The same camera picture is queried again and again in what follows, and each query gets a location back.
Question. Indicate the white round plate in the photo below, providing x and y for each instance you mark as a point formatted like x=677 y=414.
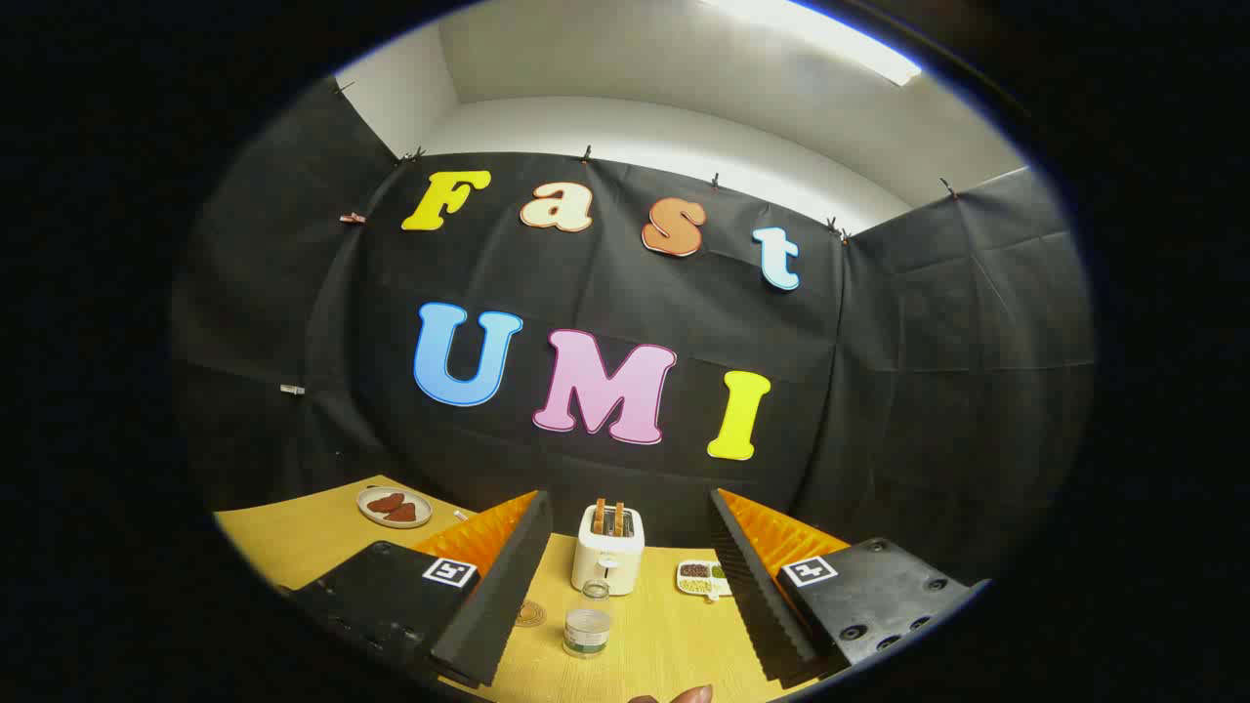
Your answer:
x=373 y=516

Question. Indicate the toast slice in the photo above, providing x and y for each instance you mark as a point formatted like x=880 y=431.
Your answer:
x=599 y=516
x=618 y=518

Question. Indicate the clear plastic juice bottle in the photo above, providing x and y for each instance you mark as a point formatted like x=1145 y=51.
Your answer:
x=586 y=632

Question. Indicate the brown sausage piece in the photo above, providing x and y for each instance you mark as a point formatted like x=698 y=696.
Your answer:
x=385 y=503
x=402 y=514

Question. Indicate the wooden table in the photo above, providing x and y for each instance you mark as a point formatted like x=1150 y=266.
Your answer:
x=312 y=547

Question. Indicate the white divided dish with beans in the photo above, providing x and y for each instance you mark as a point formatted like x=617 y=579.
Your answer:
x=695 y=576

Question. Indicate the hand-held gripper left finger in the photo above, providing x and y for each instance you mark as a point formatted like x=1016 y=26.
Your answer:
x=498 y=605

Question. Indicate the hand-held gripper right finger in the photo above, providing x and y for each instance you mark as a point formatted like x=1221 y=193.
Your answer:
x=757 y=605

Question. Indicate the round cork coaster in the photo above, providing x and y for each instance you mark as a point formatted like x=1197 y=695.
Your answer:
x=531 y=614

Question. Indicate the white toaster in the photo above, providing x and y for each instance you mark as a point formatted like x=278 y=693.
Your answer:
x=607 y=564

